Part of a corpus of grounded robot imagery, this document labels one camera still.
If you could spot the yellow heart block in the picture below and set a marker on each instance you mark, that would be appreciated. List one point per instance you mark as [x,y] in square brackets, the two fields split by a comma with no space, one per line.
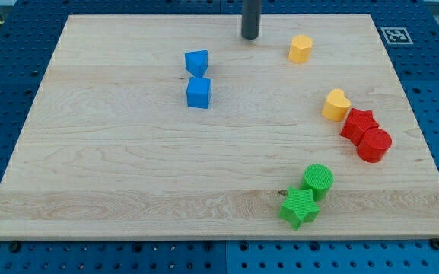
[336,105]

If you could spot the yellow hexagon block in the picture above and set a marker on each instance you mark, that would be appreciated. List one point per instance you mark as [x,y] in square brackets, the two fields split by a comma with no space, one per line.
[300,49]

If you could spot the blue cube block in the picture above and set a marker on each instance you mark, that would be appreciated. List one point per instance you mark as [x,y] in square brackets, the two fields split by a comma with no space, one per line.
[198,92]

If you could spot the light wooden board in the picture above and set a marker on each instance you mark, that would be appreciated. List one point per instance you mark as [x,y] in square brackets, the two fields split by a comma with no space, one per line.
[110,151]

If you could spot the blue triangle block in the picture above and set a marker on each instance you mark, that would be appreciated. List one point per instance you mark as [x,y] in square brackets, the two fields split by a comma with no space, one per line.
[197,62]

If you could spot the green cylinder block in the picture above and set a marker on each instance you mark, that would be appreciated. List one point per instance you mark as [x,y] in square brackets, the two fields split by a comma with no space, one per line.
[319,179]

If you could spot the green star block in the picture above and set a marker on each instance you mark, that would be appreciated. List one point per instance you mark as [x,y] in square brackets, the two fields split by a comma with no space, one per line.
[298,207]

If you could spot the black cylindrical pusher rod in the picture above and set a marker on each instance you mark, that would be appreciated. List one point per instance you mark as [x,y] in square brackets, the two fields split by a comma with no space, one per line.
[250,20]

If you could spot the red star block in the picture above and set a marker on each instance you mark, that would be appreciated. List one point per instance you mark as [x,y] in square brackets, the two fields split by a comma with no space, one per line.
[356,125]

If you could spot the red cylinder block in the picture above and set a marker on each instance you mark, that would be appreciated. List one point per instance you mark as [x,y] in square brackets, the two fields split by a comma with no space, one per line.
[374,145]

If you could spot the white fiducial marker tag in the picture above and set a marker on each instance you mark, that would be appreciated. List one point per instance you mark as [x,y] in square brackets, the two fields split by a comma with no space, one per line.
[396,36]

